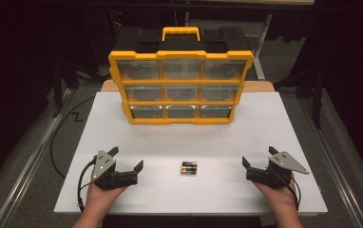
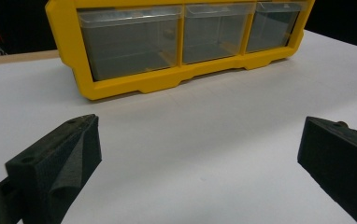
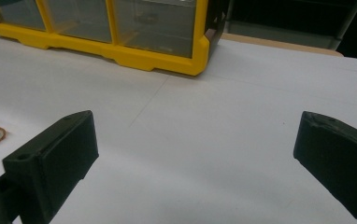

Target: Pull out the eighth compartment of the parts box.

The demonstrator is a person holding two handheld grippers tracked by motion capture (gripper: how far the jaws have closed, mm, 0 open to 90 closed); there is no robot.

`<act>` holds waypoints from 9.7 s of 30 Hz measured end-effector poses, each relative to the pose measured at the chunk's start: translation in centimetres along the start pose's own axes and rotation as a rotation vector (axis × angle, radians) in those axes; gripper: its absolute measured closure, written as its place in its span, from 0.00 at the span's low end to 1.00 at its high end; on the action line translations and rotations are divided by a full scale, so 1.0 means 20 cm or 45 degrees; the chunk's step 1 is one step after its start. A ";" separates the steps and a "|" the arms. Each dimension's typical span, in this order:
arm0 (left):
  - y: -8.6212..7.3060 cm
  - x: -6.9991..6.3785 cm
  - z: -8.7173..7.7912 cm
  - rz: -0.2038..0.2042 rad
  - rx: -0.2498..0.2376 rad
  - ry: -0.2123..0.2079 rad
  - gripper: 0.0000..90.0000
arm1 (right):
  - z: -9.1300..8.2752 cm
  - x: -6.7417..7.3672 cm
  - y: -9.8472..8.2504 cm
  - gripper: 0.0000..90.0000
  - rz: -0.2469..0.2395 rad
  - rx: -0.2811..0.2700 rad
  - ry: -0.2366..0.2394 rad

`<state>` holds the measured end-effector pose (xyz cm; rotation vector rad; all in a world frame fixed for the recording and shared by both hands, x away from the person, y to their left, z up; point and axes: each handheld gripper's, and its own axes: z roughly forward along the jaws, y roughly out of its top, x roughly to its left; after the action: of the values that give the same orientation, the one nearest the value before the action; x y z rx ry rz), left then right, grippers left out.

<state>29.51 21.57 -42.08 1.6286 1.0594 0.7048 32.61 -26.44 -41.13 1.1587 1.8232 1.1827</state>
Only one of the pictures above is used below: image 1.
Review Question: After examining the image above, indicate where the white metal stand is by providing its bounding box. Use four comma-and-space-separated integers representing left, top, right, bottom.
252, 13, 273, 81

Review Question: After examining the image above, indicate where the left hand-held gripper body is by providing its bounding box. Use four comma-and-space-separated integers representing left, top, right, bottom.
91, 149, 139, 191

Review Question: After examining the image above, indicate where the black floor cable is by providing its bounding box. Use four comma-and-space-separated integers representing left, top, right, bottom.
48, 96, 96, 180

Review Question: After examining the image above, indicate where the white board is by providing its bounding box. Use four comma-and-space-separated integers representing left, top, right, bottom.
53, 91, 329, 217

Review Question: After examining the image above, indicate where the person's left hand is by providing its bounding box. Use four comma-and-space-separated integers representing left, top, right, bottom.
86, 172, 128, 207

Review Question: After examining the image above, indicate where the clear plastic drawer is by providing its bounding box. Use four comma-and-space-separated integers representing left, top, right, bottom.
165, 104, 199, 120

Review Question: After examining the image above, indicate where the metal floor rail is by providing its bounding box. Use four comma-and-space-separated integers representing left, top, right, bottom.
0, 88, 74, 228
296, 96, 363, 228

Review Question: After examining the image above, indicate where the set of clear organizer drawers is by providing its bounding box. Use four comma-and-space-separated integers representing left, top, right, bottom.
117, 59, 246, 120

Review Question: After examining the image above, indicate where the yellow black organizer case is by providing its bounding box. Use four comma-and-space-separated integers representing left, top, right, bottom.
107, 26, 255, 125

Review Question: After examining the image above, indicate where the person's right hand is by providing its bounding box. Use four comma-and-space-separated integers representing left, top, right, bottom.
253, 176, 298, 209

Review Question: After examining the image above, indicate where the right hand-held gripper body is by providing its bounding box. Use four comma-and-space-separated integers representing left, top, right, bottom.
246, 150, 310, 190

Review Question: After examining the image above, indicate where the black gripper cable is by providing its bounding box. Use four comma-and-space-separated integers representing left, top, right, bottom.
287, 175, 302, 212
77, 157, 97, 213

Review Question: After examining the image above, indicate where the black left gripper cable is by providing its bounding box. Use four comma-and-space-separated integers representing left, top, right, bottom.
77, 157, 97, 213

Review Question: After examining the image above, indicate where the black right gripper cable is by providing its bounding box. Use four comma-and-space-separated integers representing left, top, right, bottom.
287, 175, 302, 212

